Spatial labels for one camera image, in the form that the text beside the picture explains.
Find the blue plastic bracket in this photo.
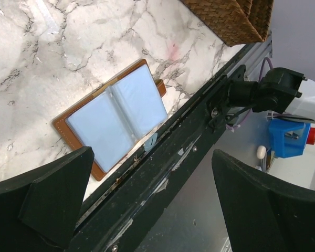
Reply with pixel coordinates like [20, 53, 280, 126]
[268, 119, 311, 158]

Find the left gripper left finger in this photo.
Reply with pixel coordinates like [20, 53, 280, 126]
[0, 146, 94, 251]

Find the brown woven divided tray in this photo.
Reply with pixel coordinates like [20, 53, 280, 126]
[182, 0, 274, 46]

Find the aluminium rail frame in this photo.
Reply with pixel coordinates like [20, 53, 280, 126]
[241, 32, 272, 81]

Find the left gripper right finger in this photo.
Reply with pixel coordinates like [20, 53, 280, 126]
[212, 149, 315, 251]

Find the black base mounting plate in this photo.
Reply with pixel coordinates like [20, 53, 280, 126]
[69, 65, 246, 251]

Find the brown leather card holder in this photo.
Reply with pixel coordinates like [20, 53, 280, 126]
[52, 59, 167, 181]

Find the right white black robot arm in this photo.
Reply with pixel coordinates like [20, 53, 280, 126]
[208, 68, 315, 130]

